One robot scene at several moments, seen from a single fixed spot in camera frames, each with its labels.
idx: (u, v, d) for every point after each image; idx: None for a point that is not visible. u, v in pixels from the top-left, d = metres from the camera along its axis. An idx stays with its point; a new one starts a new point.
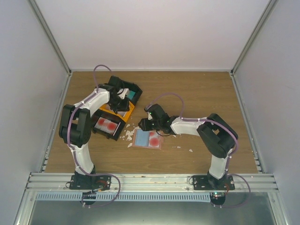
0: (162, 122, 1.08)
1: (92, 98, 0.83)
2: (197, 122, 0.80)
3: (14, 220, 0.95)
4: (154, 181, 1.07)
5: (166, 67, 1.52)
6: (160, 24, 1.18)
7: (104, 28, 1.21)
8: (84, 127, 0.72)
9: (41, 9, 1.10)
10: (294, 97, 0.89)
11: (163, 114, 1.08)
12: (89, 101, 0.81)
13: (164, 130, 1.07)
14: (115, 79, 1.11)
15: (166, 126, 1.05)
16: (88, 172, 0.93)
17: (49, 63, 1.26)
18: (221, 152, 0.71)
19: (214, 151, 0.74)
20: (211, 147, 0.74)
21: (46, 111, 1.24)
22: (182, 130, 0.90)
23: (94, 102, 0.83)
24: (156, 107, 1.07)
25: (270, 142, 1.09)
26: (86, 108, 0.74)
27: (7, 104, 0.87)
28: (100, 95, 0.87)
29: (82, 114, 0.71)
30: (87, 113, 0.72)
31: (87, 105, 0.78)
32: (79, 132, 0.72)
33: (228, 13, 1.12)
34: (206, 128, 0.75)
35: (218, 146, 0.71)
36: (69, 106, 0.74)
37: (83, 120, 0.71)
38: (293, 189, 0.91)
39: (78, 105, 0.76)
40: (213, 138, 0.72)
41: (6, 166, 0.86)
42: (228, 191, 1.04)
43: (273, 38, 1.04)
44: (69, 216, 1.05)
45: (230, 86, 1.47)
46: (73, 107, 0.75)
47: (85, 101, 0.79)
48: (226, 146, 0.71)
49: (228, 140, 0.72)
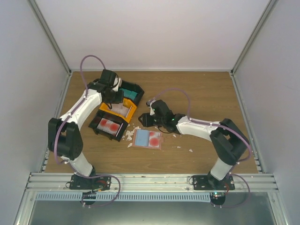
0: (166, 120, 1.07)
1: (79, 107, 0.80)
2: (208, 126, 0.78)
3: (14, 220, 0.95)
4: (154, 181, 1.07)
5: (166, 67, 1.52)
6: (160, 24, 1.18)
7: (104, 28, 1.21)
8: (70, 146, 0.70)
9: (41, 9, 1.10)
10: (294, 97, 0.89)
11: (168, 112, 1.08)
12: (76, 112, 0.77)
13: (168, 128, 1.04)
14: (108, 73, 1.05)
15: (170, 125, 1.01)
16: (86, 176, 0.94)
17: (49, 63, 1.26)
18: (233, 159, 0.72)
19: (225, 158, 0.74)
20: (222, 154, 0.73)
21: (46, 111, 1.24)
22: (189, 131, 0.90)
23: (82, 114, 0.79)
24: (161, 103, 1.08)
25: (270, 142, 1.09)
26: (71, 125, 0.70)
27: (7, 104, 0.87)
28: (88, 101, 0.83)
29: (67, 133, 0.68)
30: (74, 128, 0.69)
31: (74, 119, 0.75)
32: (68, 147, 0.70)
33: (228, 12, 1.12)
34: (220, 134, 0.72)
35: (230, 153, 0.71)
36: (55, 120, 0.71)
37: (71, 136, 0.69)
38: (293, 189, 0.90)
39: (65, 119, 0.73)
40: (228, 146, 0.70)
41: (6, 166, 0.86)
42: (228, 191, 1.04)
43: (273, 38, 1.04)
44: (69, 216, 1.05)
45: (230, 86, 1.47)
46: (59, 120, 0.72)
47: (72, 113, 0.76)
48: (237, 154, 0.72)
49: (239, 146, 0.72)
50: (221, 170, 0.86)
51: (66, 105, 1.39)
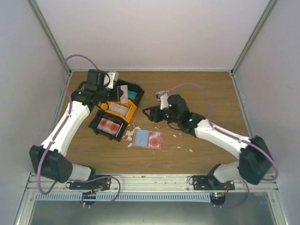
0: (182, 118, 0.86)
1: (61, 129, 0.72)
2: (238, 142, 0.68)
3: (14, 220, 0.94)
4: (154, 181, 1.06)
5: (166, 67, 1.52)
6: (160, 24, 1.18)
7: (104, 28, 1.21)
8: (57, 173, 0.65)
9: (41, 9, 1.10)
10: (294, 97, 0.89)
11: (185, 109, 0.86)
12: (59, 136, 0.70)
13: (183, 128, 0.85)
14: (93, 75, 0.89)
15: (186, 124, 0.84)
16: (85, 180, 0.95)
17: (48, 63, 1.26)
18: (257, 178, 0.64)
19: (247, 175, 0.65)
20: (245, 171, 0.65)
21: (45, 112, 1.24)
22: (207, 138, 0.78)
23: (66, 136, 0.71)
24: (179, 99, 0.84)
25: (270, 142, 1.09)
26: (55, 154, 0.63)
27: (7, 104, 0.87)
28: (72, 119, 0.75)
29: (51, 163, 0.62)
30: (58, 158, 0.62)
31: (57, 144, 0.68)
32: (57, 176, 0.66)
33: (228, 13, 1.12)
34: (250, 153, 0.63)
35: (256, 172, 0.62)
36: (35, 149, 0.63)
37: (56, 166, 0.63)
38: (293, 189, 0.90)
39: (47, 146, 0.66)
40: (255, 166, 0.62)
41: (5, 166, 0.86)
42: (228, 191, 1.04)
43: (273, 38, 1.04)
44: (69, 215, 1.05)
45: (230, 86, 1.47)
46: (40, 148, 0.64)
47: (54, 138, 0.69)
48: (261, 173, 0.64)
49: (264, 165, 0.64)
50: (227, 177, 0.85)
51: (66, 105, 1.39)
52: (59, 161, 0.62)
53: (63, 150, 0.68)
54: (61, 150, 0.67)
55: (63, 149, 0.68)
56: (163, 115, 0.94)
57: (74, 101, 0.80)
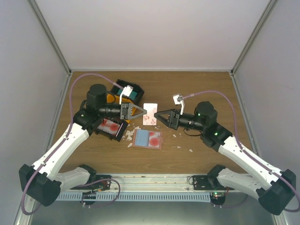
0: (207, 130, 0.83)
1: (55, 152, 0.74)
2: (268, 174, 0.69)
3: (14, 220, 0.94)
4: (154, 181, 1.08)
5: (166, 67, 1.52)
6: (159, 25, 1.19)
7: (103, 28, 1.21)
8: (42, 195, 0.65)
9: (41, 10, 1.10)
10: (294, 97, 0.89)
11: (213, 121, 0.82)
12: (51, 159, 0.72)
13: (204, 139, 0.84)
14: (91, 98, 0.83)
15: (211, 138, 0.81)
16: (84, 184, 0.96)
17: (49, 64, 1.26)
18: (279, 211, 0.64)
19: (270, 207, 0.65)
20: (269, 203, 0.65)
21: (46, 112, 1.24)
22: (228, 154, 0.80)
23: (58, 159, 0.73)
24: (212, 112, 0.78)
25: (270, 142, 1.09)
26: (44, 176, 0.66)
27: (6, 104, 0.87)
28: (69, 142, 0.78)
29: (39, 183, 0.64)
30: (45, 182, 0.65)
31: (47, 167, 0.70)
32: (41, 200, 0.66)
33: (228, 13, 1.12)
34: (280, 189, 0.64)
35: (280, 206, 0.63)
36: (25, 171, 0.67)
37: (41, 190, 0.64)
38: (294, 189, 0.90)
39: (37, 168, 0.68)
40: (281, 198, 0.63)
41: (6, 166, 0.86)
42: (228, 191, 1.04)
43: (273, 38, 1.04)
44: (70, 216, 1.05)
45: (230, 86, 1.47)
46: (29, 170, 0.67)
47: (46, 161, 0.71)
48: (284, 206, 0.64)
49: (288, 198, 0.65)
50: (235, 184, 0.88)
51: (66, 105, 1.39)
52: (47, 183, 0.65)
53: (53, 174, 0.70)
54: (50, 174, 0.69)
55: (52, 172, 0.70)
56: (184, 122, 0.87)
57: (75, 124, 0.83)
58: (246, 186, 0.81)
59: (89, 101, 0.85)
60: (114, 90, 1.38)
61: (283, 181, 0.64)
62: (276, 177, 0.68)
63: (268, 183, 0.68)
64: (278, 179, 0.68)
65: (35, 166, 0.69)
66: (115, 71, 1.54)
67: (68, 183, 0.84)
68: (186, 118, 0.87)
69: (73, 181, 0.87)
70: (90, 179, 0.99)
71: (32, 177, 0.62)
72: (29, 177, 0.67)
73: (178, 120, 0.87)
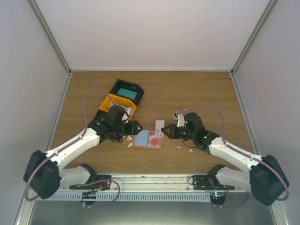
0: (197, 136, 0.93)
1: (69, 146, 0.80)
2: (249, 160, 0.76)
3: (14, 220, 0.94)
4: (154, 181, 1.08)
5: (166, 67, 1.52)
6: (159, 24, 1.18)
7: (103, 28, 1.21)
8: (44, 183, 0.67)
9: (41, 9, 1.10)
10: (294, 97, 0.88)
11: (201, 127, 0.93)
12: (64, 151, 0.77)
13: (198, 145, 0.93)
14: (113, 112, 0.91)
15: (201, 142, 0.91)
16: (83, 184, 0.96)
17: (49, 64, 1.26)
18: (270, 197, 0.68)
19: (261, 194, 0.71)
20: (258, 189, 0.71)
21: (46, 113, 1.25)
22: (221, 154, 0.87)
23: (70, 153, 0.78)
24: (195, 116, 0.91)
25: (270, 143, 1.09)
26: (54, 164, 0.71)
27: (7, 104, 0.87)
28: (82, 143, 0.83)
29: (47, 170, 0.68)
30: (52, 170, 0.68)
31: (59, 157, 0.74)
32: (40, 188, 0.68)
33: (228, 13, 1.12)
34: (261, 172, 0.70)
35: (268, 191, 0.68)
36: (39, 155, 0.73)
37: (46, 176, 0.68)
38: (294, 190, 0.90)
39: (49, 155, 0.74)
40: (262, 180, 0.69)
41: (6, 167, 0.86)
42: (228, 191, 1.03)
43: (273, 39, 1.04)
44: (70, 216, 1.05)
45: (230, 86, 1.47)
46: (42, 155, 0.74)
47: (59, 151, 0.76)
48: (275, 193, 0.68)
49: (280, 185, 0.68)
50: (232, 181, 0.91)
51: (66, 105, 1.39)
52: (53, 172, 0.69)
53: (62, 165, 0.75)
54: (60, 164, 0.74)
55: (61, 163, 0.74)
56: (180, 132, 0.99)
57: (90, 129, 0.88)
58: (243, 180, 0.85)
59: (108, 115, 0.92)
60: (114, 90, 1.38)
61: (263, 163, 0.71)
62: (258, 162, 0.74)
63: (248, 168, 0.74)
64: (258, 164, 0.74)
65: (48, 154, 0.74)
66: (115, 71, 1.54)
67: (66, 180, 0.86)
68: (181, 128, 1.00)
69: (72, 178, 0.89)
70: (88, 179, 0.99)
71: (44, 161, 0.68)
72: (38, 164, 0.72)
73: (175, 130, 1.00)
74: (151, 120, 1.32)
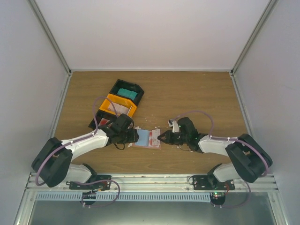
0: (190, 138, 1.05)
1: (84, 139, 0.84)
2: (226, 142, 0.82)
3: (14, 220, 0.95)
4: (154, 181, 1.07)
5: (166, 67, 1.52)
6: (160, 24, 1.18)
7: (103, 27, 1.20)
8: (55, 169, 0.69)
9: (41, 9, 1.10)
10: (294, 97, 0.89)
11: (193, 130, 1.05)
12: (78, 142, 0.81)
13: (191, 146, 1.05)
14: (123, 120, 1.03)
15: (193, 143, 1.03)
16: (83, 183, 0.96)
17: (49, 64, 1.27)
18: (253, 176, 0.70)
19: (245, 176, 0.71)
20: (241, 170, 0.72)
21: (46, 112, 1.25)
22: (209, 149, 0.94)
23: (82, 146, 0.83)
24: (187, 121, 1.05)
25: (270, 142, 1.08)
26: (68, 151, 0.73)
27: (7, 104, 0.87)
28: (94, 139, 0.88)
29: (61, 156, 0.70)
30: (67, 156, 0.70)
31: (73, 147, 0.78)
32: (50, 173, 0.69)
33: (228, 13, 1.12)
34: (237, 148, 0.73)
35: (251, 169, 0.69)
36: (55, 141, 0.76)
37: (61, 161, 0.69)
38: (294, 189, 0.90)
39: (64, 143, 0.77)
40: (238, 154, 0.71)
41: (6, 166, 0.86)
42: (228, 191, 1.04)
43: (273, 39, 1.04)
44: (69, 216, 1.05)
45: (229, 86, 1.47)
46: (58, 142, 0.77)
47: (74, 141, 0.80)
48: (258, 171, 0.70)
49: (261, 164, 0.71)
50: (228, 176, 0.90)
51: (66, 105, 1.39)
52: (67, 158, 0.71)
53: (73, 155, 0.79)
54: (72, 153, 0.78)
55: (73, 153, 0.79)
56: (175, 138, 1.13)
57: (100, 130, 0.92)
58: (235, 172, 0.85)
59: (117, 122, 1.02)
60: (114, 90, 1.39)
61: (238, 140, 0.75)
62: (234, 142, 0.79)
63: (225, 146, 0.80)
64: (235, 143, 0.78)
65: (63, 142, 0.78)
66: (115, 71, 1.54)
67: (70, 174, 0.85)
68: (176, 134, 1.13)
69: (75, 174, 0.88)
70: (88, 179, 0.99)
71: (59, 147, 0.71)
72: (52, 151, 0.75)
73: (169, 136, 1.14)
74: (151, 120, 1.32)
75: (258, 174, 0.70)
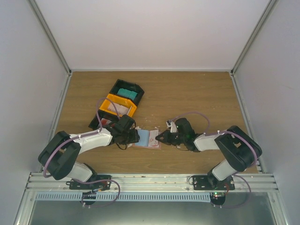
0: (187, 138, 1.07)
1: (91, 135, 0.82)
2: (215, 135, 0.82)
3: (14, 220, 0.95)
4: (154, 181, 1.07)
5: (166, 67, 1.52)
6: (160, 24, 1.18)
7: (103, 27, 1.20)
8: (64, 162, 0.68)
9: (41, 9, 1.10)
10: (293, 97, 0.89)
11: (190, 130, 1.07)
12: (86, 137, 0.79)
13: (188, 146, 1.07)
14: (124, 120, 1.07)
15: (191, 143, 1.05)
16: (83, 182, 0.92)
17: (49, 64, 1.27)
18: (242, 165, 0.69)
19: (235, 165, 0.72)
20: (230, 160, 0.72)
21: (46, 112, 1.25)
22: (204, 146, 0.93)
23: (89, 141, 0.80)
24: (185, 121, 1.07)
25: (270, 142, 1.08)
26: (77, 144, 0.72)
27: (7, 104, 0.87)
28: (101, 136, 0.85)
29: (71, 149, 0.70)
30: (76, 148, 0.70)
31: (81, 141, 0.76)
32: (58, 166, 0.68)
33: (228, 13, 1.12)
34: (225, 138, 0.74)
35: (239, 159, 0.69)
36: (63, 134, 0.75)
37: (69, 153, 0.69)
38: (294, 189, 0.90)
39: (73, 137, 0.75)
40: (226, 144, 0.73)
41: (6, 166, 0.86)
42: (228, 191, 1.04)
43: (273, 39, 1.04)
44: (69, 216, 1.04)
45: (229, 86, 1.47)
46: (67, 135, 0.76)
47: (82, 136, 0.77)
48: (248, 161, 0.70)
49: (251, 153, 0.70)
50: (224, 172, 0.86)
51: (67, 105, 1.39)
52: (76, 151, 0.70)
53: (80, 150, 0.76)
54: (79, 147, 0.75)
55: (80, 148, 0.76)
56: (173, 137, 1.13)
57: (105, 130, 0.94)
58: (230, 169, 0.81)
59: (120, 122, 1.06)
60: (114, 90, 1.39)
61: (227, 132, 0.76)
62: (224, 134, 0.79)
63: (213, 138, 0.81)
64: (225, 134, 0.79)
65: (71, 135, 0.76)
66: (115, 71, 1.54)
67: (75, 169, 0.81)
68: (173, 134, 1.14)
69: (78, 171, 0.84)
70: (88, 179, 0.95)
71: (67, 140, 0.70)
72: (60, 143, 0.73)
73: (167, 135, 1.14)
74: (151, 120, 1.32)
75: (247, 163, 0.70)
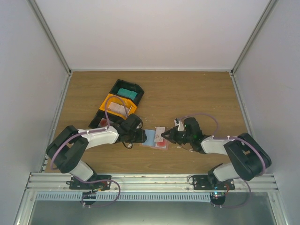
0: (194, 138, 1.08)
1: (99, 131, 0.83)
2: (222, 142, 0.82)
3: (14, 220, 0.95)
4: (154, 181, 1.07)
5: (166, 67, 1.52)
6: (159, 23, 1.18)
7: (103, 28, 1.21)
8: (71, 155, 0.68)
9: (41, 10, 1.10)
10: (293, 97, 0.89)
11: (198, 131, 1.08)
12: (93, 133, 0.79)
13: (194, 146, 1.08)
14: (131, 120, 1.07)
15: (197, 143, 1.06)
16: (84, 181, 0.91)
17: (49, 64, 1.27)
18: (250, 174, 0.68)
19: (241, 173, 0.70)
20: (237, 168, 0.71)
21: (46, 112, 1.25)
22: (210, 149, 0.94)
23: (97, 137, 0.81)
24: (194, 121, 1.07)
25: (269, 142, 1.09)
26: (85, 138, 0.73)
27: (7, 105, 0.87)
28: (108, 133, 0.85)
29: (78, 143, 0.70)
30: (83, 143, 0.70)
31: (89, 137, 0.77)
32: (64, 160, 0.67)
33: (228, 13, 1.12)
34: (235, 146, 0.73)
35: (247, 167, 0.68)
36: (72, 128, 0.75)
37: (77, 148, 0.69)
38: (294, 189, 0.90)
39: (81, 131, 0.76)
40: (235, 153, 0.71)
41: (6, 166, 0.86)
42: (228, 191, 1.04)
43: (273, 39, 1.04)
44: (69, 217, 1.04)
45: (229, 86, 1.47)
46: (75, 130, 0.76)
47: (90, 132, 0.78)
48: (256, 170, 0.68)
49: (260, 162, 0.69)
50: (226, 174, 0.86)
51: (66, 105, 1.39)
52: (82, 146, 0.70)
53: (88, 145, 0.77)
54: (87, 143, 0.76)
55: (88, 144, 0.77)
56: (179, 136, 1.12)
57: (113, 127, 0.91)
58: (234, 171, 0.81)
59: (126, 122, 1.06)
60: (114, 90, 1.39)
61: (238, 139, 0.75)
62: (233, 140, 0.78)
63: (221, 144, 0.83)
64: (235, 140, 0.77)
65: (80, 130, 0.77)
66: (115, 71, 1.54)
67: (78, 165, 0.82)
68: (180, 133, 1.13)
69: (80, 168, 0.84)
70: (88, 179, 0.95)
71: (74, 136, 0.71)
72: (68, 137, 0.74)
73: (173, 133, 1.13)
74: (152, 120, 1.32)
75: (255, 173, 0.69)
